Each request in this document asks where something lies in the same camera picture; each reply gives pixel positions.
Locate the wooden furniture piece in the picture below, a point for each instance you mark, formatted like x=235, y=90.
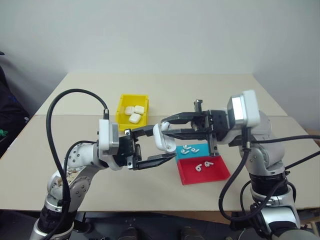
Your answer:
x=310, y=218

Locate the red plastic tray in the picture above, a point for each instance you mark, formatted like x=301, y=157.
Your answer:
x=215, y=173

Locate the closed white earbud case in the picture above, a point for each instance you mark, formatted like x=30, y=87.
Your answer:
x=129, y=110
x=139, y=109
x=134, y=118

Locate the blue plastic tray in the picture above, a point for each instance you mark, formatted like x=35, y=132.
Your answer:
x=203, y=150

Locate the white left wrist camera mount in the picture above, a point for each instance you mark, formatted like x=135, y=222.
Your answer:
x=105, y=136

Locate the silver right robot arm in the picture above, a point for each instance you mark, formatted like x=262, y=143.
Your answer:
x=265, y=150

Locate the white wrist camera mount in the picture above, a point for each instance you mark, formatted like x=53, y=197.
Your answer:
x=105, y=136
x=250, y=107

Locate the white earbud case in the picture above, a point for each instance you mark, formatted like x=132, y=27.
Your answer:
x=134, y=118
x=139, y=109
x=129, y=110
x=161, y=140

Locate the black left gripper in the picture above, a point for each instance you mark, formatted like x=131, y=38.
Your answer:
x=126, y=150

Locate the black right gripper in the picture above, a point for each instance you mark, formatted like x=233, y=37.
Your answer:
x=220, y=125

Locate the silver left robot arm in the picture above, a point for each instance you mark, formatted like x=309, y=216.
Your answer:
x=82, y=155

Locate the black table frame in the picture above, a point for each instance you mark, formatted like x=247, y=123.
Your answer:
x=160, y=221

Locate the yellow plastic bin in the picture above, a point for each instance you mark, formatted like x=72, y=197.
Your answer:
x=123, y=123

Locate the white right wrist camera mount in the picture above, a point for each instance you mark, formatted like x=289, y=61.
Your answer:
x=250, y=107

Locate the dark rounded shape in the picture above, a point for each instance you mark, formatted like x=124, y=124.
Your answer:
x=130, y=233

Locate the white earbud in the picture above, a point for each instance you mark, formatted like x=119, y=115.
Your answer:
x=186, y=147
x=198, y=168
x=184, y=151
x=208, y=164
x=195, y=150

